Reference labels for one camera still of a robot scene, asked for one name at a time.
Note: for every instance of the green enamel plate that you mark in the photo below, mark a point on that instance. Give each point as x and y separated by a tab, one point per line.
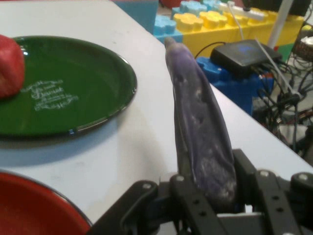
85	80

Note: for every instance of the red toy apple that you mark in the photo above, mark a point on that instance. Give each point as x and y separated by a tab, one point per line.
9	68

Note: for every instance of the green foam block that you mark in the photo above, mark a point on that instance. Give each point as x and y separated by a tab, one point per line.
284	50

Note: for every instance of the white pole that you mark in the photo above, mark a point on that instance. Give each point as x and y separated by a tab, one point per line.
281	24

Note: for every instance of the teal foam block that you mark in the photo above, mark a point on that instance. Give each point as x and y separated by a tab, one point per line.
137	14

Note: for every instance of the red enamel plate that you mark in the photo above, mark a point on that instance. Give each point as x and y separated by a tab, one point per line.
31	210

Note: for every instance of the dark woven basket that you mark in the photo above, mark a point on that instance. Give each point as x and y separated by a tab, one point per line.
304	46

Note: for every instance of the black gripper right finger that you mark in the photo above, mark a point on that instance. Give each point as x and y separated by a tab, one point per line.
274	195

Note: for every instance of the purple toy eggplant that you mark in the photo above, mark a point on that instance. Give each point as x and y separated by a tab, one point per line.
195	117

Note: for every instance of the dark blue foam block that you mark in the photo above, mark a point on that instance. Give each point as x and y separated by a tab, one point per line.
234	90

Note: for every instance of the large yellow foam block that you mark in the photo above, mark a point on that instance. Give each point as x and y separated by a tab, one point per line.
212	36

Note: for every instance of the black hub box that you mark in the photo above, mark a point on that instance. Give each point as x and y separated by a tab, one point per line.
239	56

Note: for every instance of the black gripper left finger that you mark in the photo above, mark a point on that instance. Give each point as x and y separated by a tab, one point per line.
190	203

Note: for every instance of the light blue foam block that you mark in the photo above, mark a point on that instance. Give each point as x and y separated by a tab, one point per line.
195	6
166	28

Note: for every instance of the large red foam block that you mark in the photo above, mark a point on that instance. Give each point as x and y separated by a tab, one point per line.
171	2

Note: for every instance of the white power strip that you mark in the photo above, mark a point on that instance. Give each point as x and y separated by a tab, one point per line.
244	13

